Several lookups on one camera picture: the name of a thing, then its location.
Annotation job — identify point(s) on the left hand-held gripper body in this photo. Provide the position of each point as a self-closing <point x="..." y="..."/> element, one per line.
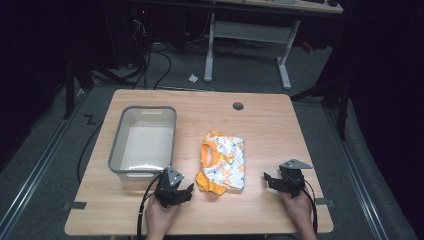
<point x="168" y="190"/>

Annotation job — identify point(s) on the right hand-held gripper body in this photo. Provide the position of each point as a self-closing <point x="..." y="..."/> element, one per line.
<point x="292" y="181"/>

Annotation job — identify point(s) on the orange and white baby garment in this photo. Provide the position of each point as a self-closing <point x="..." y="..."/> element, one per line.
<point x="222" y="163"/>

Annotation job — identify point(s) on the grey plastic bin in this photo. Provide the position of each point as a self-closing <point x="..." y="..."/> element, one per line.
<point x="145" y="146"/>

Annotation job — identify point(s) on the person's right hand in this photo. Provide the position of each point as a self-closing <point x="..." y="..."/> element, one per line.
<point x="297" y="208"/>

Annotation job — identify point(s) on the person's left hand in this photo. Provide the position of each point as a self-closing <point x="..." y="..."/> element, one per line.
<point x="159" y="218"/>

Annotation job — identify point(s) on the black tape strip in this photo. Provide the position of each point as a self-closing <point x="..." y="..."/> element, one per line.
<point x="326" y="202"/>
<point x="77" y="205"/>

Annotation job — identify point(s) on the black metal stand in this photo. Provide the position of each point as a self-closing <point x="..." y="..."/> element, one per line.
<point x="70" y="86"/>
<point x="340" y="100"/>

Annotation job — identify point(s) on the white paper scrap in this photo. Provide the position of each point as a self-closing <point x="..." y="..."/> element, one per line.
<point x="193" y="78"/>

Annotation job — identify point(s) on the white-framed desk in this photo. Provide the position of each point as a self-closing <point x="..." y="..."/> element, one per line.
<point x="251" y="31"/>

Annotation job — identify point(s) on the metal floor rail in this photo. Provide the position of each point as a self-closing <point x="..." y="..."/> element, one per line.
<point x="36" y="170"/>
<point x="358" y="180"/>

